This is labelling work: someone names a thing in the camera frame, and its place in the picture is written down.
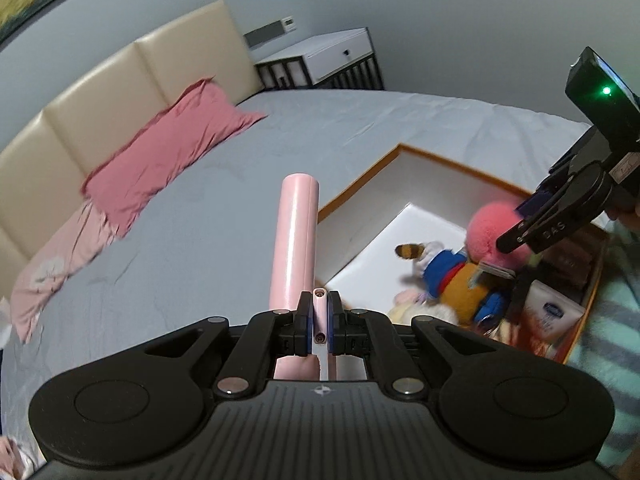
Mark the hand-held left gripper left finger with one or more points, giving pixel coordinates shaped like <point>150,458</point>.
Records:
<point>306,325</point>

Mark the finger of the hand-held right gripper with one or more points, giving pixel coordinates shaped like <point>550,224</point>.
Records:
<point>540,232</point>
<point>532,205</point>

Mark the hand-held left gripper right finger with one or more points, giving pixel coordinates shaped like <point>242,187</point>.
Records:
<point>334,325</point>

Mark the pink fluffy pompom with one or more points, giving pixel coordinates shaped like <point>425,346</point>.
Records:
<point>492,232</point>

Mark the white lotion tube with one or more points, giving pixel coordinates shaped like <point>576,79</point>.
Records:
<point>550,315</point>

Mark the cream crochet doll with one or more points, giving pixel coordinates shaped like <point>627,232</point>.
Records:
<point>420,310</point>

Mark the brown plush toy sailor outfit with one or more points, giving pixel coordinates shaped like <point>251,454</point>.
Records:
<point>455,275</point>

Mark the orange cardboard box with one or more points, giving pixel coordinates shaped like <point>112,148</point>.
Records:
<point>360,195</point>

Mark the person's right forearm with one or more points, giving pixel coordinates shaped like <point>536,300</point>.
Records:
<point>610,335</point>

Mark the dark pink pillow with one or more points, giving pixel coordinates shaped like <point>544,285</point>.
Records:
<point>170,150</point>

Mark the white drawer nightstand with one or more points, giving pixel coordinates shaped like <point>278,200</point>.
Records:
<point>330,57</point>

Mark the light pink pillow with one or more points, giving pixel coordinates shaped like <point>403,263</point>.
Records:
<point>55,270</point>

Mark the cream padded headboard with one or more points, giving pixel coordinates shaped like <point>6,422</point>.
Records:
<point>100,90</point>

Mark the grey wall panel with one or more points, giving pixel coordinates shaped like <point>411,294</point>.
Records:
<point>267,32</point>

